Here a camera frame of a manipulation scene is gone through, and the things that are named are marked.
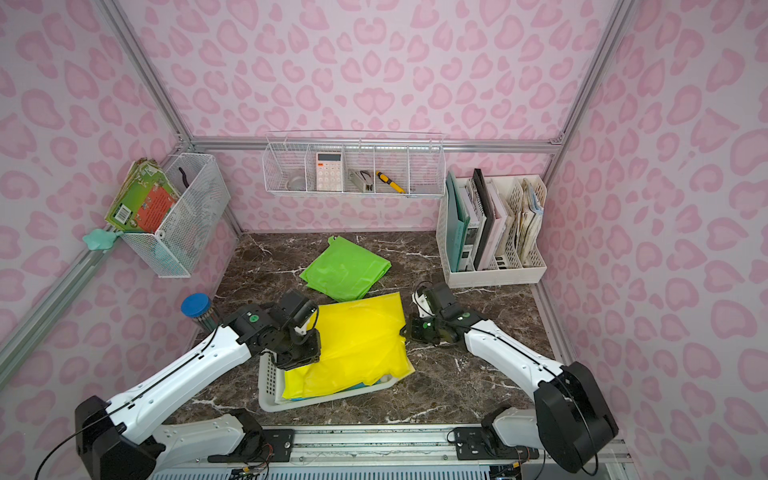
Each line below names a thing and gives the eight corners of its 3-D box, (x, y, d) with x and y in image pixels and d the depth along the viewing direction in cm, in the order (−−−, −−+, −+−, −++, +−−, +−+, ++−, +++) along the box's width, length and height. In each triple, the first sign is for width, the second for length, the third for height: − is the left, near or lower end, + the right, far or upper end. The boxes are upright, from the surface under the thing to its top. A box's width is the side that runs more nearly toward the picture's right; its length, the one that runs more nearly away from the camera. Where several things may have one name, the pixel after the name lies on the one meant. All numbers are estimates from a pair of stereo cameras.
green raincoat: (296, 279, 108) (294, 274, 106) (335, 240, 120) (333, 235, 118) (356, 312, 99) (355, 307, 97) (391, 266, 111) (391, 261, 109)
